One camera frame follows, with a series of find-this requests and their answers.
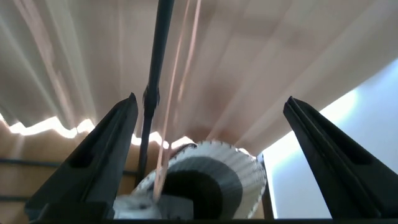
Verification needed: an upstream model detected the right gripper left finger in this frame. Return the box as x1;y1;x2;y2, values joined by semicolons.
24;91;139;220

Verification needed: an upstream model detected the pink clothes hanger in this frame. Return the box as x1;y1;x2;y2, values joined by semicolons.
151;0;203;200

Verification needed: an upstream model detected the black clothes rack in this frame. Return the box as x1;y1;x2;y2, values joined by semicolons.
0;0;177;202

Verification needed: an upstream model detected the white laundry basket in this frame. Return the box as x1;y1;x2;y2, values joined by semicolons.
131;139;268;220

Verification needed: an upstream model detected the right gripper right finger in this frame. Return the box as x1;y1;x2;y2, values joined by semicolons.
282;95;398;219

